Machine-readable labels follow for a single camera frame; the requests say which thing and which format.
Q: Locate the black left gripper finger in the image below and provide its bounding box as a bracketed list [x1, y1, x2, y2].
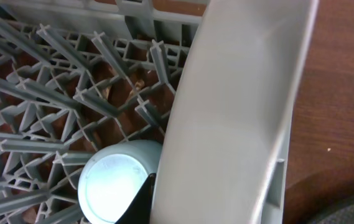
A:
[115, 173, 156, 224]

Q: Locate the blue cup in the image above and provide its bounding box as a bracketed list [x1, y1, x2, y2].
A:
[78, 140, 162, 223]

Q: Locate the white plate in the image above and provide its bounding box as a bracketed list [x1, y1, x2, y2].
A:
[150, 0, 319, 224]

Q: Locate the grey dishwasher rack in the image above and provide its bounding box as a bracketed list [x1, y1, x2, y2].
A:
[0, 1, 204, 223]

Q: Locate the round black tray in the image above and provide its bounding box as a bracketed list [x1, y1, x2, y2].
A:
[307, 196, 354, 224]

